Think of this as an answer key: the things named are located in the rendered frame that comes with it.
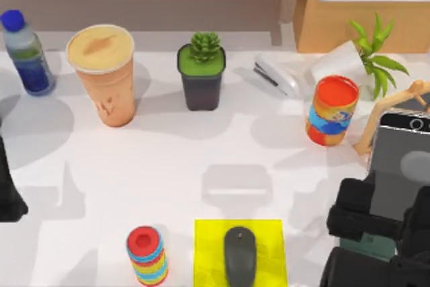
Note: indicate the grey phone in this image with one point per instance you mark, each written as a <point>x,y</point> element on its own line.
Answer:
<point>386,162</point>

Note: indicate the red and blue can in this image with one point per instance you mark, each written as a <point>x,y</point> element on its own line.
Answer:
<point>331,115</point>

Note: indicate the wooden phone stand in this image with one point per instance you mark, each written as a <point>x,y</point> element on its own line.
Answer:
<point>376,115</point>

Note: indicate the black computer mouse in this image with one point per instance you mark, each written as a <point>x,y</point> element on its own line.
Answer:
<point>240,260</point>

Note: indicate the white pot with green plant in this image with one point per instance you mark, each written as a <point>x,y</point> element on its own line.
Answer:
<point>336,62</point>

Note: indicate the white stapler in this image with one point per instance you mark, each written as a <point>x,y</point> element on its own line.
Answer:
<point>280,77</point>

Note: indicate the flat yellow square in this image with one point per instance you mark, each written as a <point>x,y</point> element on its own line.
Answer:
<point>208,253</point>

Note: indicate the wooden cupboard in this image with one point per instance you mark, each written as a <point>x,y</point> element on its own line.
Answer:
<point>352,21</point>

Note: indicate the dark pot with green succulent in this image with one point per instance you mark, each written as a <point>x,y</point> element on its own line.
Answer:
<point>201,85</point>

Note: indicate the stack of coloured rings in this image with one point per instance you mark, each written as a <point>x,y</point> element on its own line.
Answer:
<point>148,256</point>

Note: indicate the tan drink cup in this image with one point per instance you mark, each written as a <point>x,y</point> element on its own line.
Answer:
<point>107,88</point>

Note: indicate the open wooden shelf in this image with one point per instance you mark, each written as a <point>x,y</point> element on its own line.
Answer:
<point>151,4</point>

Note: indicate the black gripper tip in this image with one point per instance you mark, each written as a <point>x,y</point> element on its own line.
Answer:
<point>8,193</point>

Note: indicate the blue capped water bottle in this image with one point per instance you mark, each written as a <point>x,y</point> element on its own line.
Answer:
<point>30,58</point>

